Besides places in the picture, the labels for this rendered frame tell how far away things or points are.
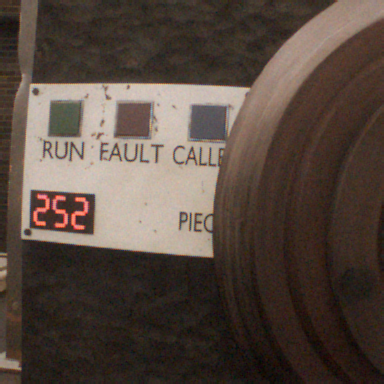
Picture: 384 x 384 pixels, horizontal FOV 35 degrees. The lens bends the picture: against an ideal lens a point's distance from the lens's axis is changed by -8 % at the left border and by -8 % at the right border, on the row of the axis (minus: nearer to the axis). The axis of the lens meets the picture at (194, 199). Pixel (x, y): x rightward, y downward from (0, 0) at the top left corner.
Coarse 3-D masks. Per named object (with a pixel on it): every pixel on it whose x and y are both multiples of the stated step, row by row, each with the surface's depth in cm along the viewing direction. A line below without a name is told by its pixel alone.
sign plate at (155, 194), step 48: (48, 96) 69; (96, 96) 68; (144, 96) 67; (192, 96) 67; (240, 96) 66; (48, 144) 69; (96, 144) 68; (144, 144) 68; (192, 144) 67; (48, 192) 69; (96, 192) 69; (144, 192) 68; (192, 192) 67; (48, 240) 70; (96, 240) 69; (144, 240) 68; (192, 240) 67
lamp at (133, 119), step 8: (120, 104) 67; (128, 104) 67; (136, 104) 67; (144, 104) 67; (120, 112) 67; (128, 112) 67; (136, 112) 67; (144, 112) 67; (120, 120) 67; (128, 120) 67; (136, 120) 67; (144, 120) 67; (120, 128) 67; (128, 128) 67; (136, 128) 67; (144, 128) 67; (144, 136) 67
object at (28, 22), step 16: (32, 0) 319; (32, 16) 319; (32, 32) 319; (32, 48) 320; (32, 64) 320; (16, 96) 323; (16, 112) 323; (16, 128) 323; (16, 144) 323; (16, 160) 324; (16, 176) 324; (16, 192) 324; (16, 208) 325; (16, 224) 325; (16, 240) 326; (16, 256) 326; (16, 272) 326; (16, 288) 327; (16, 304) 327; (16, 320) 328; (16, 336) 328; (16, 352) 329; (0, 368) 317; (16, 368) 317
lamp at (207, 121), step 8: (192, 112) 66; (200, 112) 66; (208, 112) 66; (216, 112) 66; (224, 112) 66; (192, 120) 66; (200, 120) 66; (208, 120) 66; (216, 120) 66; (224, 120) 66; (192, 128) 66; (200, 128) 66; (208, 128) 66; (216, 128) 66; (224, 128) 66; (192, 136) 66; (200, 136) 66; (208, 136) 66; (216, 136) 66; (224, 136) 66
